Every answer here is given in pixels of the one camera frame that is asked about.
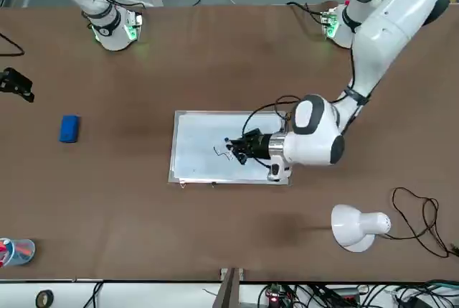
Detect tangled black desk cables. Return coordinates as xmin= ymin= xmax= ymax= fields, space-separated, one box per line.
xmin=293 ymin=279 xmax=459 ymax=308

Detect black left base cable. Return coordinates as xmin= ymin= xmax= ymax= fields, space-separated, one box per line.
xmin=285 ymin=1 xmax=336 ymax=42

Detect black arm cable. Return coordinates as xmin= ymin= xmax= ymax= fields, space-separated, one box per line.
xmin=0 ymin=33 xmax=25 ymax=57
xmin=240 ymin=44 xmax=372 ymax=172

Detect white whiteboard silver frame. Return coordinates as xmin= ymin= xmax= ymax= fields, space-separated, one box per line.
xmin=167 ymin=109 xmax=290 ymax=190

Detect black power supply box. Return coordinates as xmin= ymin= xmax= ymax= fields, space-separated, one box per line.
xmin=331 ymin=286 xmax=361 ymax=304

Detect black right base cable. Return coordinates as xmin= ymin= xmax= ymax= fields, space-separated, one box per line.
xmin=107 ymin=0 xmax=147 ymax=13

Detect black lamp cable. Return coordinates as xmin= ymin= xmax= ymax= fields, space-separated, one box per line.
xmin=383 ymin=187 xmax=459 ymax=258

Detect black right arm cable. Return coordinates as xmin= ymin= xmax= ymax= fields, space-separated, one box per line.
xmin=0 ymin=33 xmax=25 ymax=57

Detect black power adapter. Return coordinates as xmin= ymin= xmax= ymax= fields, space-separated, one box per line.
xmin=404 ymin=295 xmax=431 ymax=308

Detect blue whiteboard eraser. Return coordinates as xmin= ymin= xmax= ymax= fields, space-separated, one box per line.
xmin=58 ymin=115 xmax=81 ymax=144

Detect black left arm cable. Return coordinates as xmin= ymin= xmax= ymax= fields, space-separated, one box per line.
xmin=240 ymin=44 xmax=372 ymax=172

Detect black base cable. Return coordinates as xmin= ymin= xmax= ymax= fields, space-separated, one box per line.
xmin=285 ymin=1 xmax=336 ymax=42
xmin=107 ymin=0 xmax=147 ymax=13

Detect black tape roll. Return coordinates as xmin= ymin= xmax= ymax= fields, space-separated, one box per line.
xmin=35 ymin=289 xmax=55 ymax=307

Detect aluminium frame post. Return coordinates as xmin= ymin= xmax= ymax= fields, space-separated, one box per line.
xmin=214 ymin=267 xmax=247 ymax=308

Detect black desk cable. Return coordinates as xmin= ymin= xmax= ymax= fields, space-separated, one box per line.
xmin=84 ymin=281 xmax=105 ymax=308

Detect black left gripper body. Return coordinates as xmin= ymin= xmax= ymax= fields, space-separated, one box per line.
xmin=250 ymin=129 xmax=270 ymax=160

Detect circuit board red light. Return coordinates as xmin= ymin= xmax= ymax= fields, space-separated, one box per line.
xmin=263 ymin=282 xmax=294 ymax=305

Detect white desk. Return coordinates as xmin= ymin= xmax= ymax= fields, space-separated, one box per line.
xmin=75 ymin=281 xmax=459 ymax=308
xmin=0 ymin=279 xmax=77 ymax=308

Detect clear plastic pen cup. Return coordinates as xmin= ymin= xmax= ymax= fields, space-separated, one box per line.
xmin=0 ymin=238 xmax=36 ymax=269

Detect white desk lamp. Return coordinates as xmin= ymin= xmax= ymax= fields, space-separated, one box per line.
xmin=330 ymin=203 xmax=392 ymax=253

